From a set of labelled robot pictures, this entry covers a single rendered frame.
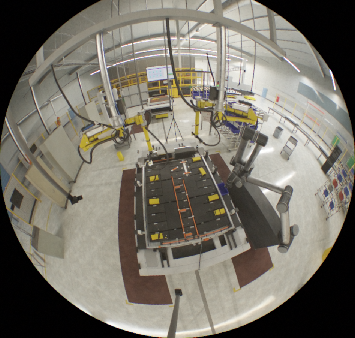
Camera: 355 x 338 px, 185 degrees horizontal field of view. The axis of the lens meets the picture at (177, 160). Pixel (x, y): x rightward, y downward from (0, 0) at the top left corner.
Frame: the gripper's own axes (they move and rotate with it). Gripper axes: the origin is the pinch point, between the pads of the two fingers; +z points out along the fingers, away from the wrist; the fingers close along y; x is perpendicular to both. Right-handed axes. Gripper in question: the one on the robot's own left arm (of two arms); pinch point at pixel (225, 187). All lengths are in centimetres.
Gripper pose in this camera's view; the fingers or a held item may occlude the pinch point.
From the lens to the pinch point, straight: 200.8
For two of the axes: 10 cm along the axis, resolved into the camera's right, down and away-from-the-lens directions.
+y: -9.8, 1.7, -1.0
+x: 1.9, 7.0, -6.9
